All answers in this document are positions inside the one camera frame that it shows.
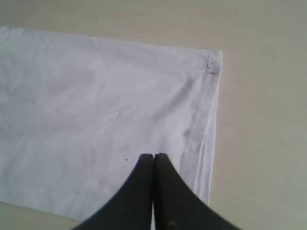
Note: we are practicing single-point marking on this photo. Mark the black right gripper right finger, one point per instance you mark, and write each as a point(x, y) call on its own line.
point(176, 207)

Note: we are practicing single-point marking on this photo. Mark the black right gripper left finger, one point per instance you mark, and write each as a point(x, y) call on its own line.
point(131, 207)

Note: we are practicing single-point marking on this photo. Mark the white t-shirt red lettering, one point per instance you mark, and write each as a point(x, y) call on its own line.
point(77, 111)

